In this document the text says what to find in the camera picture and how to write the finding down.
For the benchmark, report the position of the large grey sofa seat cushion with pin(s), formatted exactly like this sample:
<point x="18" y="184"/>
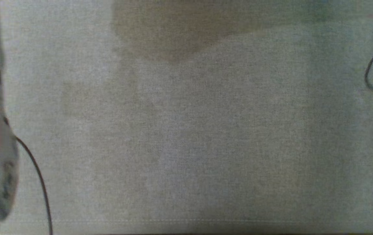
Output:
<point x="186" y="130"/>

